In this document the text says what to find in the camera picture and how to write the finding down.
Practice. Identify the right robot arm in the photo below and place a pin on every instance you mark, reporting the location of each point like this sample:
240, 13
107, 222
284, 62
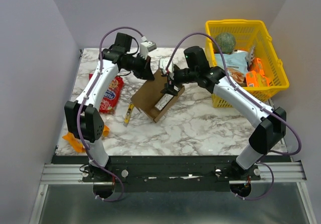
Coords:
268, 122

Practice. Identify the yellow plastic basket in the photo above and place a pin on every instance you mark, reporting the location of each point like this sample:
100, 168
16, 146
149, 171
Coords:
248, 33

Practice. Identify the orange candy box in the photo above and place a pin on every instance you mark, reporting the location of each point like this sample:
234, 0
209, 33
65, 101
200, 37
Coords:
257, 66
255, 79

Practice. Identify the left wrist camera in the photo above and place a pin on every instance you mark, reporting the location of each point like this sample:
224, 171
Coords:
145, 48

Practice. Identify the white geometric patterned box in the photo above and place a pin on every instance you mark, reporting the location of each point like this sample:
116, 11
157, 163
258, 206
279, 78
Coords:
161, 104

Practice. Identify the yellow utility knife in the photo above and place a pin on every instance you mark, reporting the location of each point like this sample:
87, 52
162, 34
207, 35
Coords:
128, 114

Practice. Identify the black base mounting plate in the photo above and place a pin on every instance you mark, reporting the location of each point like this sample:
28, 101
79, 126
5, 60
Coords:
171, 174

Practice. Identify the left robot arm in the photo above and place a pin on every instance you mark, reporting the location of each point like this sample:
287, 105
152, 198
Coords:
82, 115

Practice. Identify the silver foil packet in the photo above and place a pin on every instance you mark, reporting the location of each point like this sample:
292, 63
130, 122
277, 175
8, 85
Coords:
251, 54

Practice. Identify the orange gummy candy bag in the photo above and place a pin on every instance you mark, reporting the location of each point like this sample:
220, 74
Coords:
77, 145

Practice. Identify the red snack bag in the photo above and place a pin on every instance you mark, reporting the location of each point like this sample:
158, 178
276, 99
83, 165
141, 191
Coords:
111, 97

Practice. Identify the green melon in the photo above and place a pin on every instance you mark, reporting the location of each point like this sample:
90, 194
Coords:
226, 42

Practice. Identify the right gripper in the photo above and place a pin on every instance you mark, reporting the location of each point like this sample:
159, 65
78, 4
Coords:
171, 78

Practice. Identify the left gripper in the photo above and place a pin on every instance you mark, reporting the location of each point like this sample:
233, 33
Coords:
144, 72

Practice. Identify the aluminium rail frame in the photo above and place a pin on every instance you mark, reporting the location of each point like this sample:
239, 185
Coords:
70, 170

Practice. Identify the brown cardboard express box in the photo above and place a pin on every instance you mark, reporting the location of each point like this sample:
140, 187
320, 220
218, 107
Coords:
149, 95

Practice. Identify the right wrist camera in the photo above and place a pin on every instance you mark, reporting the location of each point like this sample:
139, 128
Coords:
163, 66

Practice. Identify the light blue snack bag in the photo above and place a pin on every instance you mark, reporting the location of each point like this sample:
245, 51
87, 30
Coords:
237, 66

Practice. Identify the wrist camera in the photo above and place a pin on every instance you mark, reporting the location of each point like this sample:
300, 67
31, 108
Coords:
163, 66
145, 48

